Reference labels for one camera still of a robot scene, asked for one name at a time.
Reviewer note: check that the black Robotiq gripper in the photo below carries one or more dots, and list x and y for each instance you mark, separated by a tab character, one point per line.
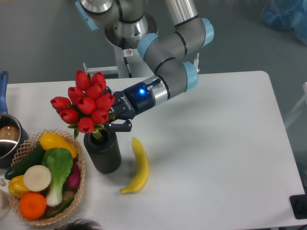
129	103

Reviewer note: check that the red tulip bouquet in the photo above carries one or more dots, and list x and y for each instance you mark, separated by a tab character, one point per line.
86	109

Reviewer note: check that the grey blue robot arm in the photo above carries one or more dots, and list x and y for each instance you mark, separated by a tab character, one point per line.
179	10

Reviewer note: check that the dark grey ribbed vase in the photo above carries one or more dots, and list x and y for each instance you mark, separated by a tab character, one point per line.
104	152

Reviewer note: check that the yellow squash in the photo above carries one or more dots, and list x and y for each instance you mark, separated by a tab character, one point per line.
53	140

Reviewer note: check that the yellow plastic banana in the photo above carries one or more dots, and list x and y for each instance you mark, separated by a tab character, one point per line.
142	173

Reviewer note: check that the green bok choy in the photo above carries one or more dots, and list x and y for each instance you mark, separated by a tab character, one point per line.
59	161

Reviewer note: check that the purple red onion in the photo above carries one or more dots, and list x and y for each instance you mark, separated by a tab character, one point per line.
73	180

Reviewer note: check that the dark green cucumber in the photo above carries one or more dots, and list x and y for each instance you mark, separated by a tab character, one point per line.
19	168

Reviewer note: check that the woven wicker basket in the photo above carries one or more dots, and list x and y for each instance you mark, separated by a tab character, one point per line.
70	196

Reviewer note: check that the white round radish slice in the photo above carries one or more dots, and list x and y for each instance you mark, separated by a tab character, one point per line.
37	178

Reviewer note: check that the green chili pepper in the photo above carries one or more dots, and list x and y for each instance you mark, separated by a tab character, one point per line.
59	209

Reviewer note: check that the dark haired head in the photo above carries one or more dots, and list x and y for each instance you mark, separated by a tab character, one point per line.
81	224

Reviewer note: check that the yellow bell pepper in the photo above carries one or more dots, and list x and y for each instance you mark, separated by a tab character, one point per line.
17	187

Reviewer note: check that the orange fruit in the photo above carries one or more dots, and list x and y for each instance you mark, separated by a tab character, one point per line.
32	205

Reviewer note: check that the garlic clove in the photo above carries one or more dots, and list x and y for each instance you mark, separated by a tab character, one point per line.
2	183

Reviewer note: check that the blue plastic bag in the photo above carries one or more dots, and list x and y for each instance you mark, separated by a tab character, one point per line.
285	15

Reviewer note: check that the black device at table edge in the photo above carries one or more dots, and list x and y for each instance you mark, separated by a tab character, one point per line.
299	206

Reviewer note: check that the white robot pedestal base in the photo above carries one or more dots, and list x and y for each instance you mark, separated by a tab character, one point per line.
140	52

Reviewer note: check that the blue handled saucepan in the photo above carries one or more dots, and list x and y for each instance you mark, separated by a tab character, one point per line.
12	134

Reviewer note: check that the white frame at right edge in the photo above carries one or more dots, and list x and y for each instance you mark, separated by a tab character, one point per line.
297	109

